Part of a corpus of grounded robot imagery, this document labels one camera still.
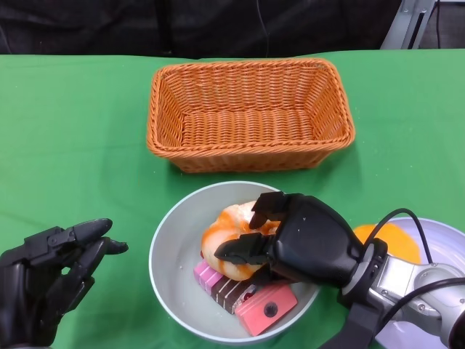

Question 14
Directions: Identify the grey metal frame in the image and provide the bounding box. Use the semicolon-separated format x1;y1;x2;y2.
379;0;440;50

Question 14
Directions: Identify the pink layered cake slice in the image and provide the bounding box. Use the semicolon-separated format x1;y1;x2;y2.
193;260;225;292

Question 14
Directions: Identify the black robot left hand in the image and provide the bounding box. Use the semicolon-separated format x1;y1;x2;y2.
0;217;129;346

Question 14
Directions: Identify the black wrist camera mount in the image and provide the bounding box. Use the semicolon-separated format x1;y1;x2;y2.
319;301;386;349

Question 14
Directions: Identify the orange wicker basket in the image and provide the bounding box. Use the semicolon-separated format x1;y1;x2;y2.
146;57;356;174

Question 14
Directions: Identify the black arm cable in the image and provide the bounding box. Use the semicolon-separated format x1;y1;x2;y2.
379;278;465;328
361;208;434;265

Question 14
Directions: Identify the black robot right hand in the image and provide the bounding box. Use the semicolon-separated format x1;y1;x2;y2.
214;191;364;292

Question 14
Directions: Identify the green tablecloth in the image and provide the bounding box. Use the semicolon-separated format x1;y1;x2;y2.
0;49;465;349

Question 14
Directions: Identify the black backdrop cloth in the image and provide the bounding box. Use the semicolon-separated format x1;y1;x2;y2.
0;0;404;61

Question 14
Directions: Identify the thin black hanging cable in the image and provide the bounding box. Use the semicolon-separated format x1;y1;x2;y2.
435;0;442;48
256;0;270;55

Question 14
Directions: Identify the chocolate layered cake slice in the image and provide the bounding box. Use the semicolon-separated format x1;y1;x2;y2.
210;278;259;316

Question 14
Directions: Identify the pale lavender plate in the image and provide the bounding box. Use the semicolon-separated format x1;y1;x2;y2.
373;217;465;346

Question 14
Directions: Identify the striped ring bread with hole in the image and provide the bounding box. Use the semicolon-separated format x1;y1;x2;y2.
201;199;283;281

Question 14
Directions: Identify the orange striped bread roll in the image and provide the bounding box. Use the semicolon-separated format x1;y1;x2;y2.
352;223;422;265

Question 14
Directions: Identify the grey round bowl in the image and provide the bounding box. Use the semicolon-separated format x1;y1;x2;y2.
148;181;320;345

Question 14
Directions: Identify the pink cake block black dot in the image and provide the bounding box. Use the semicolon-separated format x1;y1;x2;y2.
234;283;299;337

